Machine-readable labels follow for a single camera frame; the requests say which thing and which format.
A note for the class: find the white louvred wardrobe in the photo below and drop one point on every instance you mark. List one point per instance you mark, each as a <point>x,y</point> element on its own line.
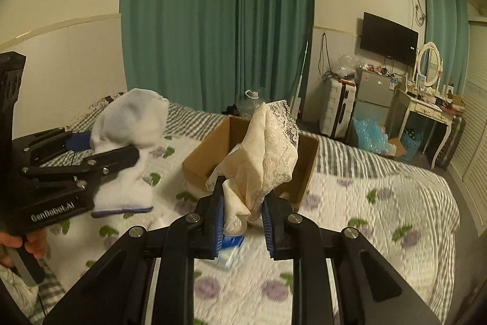
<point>468,165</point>

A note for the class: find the white blue-trimmed sock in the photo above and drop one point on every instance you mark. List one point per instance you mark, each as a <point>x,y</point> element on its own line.
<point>129,129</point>

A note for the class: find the small silver fridge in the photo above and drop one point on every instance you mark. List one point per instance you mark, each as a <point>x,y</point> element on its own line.
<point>374,95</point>

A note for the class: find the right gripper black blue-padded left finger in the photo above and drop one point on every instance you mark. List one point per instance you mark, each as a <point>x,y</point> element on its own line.
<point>147,277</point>

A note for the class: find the black wall television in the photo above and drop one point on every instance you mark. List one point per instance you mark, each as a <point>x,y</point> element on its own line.
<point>389,39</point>

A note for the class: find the green curtain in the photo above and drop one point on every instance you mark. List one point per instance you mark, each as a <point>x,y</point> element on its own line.
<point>207,53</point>
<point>447,27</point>

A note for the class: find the white dressing table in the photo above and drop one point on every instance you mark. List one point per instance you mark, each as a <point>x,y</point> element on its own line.
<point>442,128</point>

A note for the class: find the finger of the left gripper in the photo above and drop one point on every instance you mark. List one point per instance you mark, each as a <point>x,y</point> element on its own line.
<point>39,148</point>
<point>89,172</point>

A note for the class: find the blue laundry basket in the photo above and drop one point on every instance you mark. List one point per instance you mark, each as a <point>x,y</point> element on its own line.
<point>411,140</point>

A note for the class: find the grey checked bed sheet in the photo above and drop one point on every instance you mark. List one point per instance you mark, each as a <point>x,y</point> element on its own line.
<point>361,153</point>

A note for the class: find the clear water jug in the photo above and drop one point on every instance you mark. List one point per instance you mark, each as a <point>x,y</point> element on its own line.
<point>251,100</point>

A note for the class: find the white oval vanity mirror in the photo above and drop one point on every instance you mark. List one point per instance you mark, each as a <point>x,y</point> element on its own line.
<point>428,67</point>

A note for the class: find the white floral quilt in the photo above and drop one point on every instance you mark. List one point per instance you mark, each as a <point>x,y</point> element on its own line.
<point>321,249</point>

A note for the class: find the green curtain right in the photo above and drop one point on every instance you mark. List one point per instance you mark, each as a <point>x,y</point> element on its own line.
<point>447,27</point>

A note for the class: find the white suitcase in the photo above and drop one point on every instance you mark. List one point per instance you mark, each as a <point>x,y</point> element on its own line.
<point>336,113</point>

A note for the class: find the blue plastic bag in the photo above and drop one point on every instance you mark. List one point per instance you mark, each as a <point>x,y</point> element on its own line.
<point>371,137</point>

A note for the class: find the green curtain left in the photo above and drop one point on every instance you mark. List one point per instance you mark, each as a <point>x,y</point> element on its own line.
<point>207,53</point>

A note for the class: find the cream lace cloth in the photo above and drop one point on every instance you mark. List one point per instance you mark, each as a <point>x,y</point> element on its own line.
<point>265,159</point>

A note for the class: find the person's left hand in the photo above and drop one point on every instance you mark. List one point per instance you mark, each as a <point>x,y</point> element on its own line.
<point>35,243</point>

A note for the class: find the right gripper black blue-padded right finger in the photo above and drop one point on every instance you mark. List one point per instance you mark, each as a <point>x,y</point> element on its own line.
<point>338,277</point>

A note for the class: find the blue tissue packet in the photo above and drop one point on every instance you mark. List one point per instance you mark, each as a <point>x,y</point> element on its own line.
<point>229,251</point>

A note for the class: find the brown cardboard box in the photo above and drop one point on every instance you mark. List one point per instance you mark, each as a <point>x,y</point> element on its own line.
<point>199,165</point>

